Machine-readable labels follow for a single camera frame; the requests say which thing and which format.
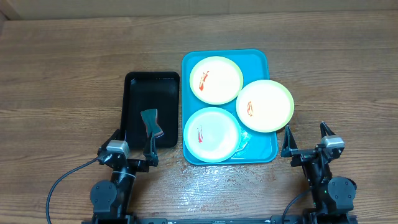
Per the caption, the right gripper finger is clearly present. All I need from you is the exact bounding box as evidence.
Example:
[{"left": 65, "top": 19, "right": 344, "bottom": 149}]
[
  {"left": 280, "top": 125, "right": 298, "bottom": 157},
  {"left": 320, "top": 121, "right": 335, "bottom": 138}
]

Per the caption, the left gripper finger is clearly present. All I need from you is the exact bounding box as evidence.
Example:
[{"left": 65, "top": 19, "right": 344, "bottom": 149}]
[
  {"left": 143, "top": 133, "right": 159, "bottom": 166},
  {"left": 99, "top": 129, "right": 121, "bottom": 151}
]

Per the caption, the green and red sponge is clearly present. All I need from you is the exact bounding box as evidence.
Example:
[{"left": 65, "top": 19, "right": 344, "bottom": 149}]
[{"left": 141, "top": 109, "right": 164, "bottom": 138}]

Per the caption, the yellow plate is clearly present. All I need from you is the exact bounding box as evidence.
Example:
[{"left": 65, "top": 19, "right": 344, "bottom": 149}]
[
  {"left": 189, "top": 56, "right": 243, "bottom": 105},
  {"left": 236, "top": 80, "right": 294, "bottom": 133}
]

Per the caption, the light blue plate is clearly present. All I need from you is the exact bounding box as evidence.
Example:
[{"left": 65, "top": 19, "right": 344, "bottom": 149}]
[{"left": 183, "top": 107, "right": 241, "bottom": 163}]

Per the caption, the yellow plate top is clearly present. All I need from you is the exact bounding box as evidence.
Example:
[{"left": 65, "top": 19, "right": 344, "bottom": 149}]
[{"left": 189, "top": 56, "right": 243, "bottom": 105}]

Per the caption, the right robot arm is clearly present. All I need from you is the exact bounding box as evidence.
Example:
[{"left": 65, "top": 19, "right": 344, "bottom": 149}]
[{"left": 276, "top": 122, "right": 358, "bottom": 223}]

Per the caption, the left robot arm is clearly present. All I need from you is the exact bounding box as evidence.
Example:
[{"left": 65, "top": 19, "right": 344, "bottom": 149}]
[{"left": 90, "top": 130, "right": 159, "bottom": 223}]

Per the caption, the teal plastic tray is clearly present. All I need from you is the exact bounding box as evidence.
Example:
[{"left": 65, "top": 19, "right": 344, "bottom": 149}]
[{"left": 182, "top": 49, "right": 278, "bottom": 165}]

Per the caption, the black rectangular tray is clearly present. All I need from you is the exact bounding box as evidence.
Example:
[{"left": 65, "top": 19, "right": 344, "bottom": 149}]
[{"left": 119, "top": 72, "right": 180, "bottom": 149}]

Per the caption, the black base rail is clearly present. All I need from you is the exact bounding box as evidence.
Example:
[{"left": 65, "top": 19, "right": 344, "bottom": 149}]
[{"left": 81, "top": 215, "right": 358, "bottom": 224}]

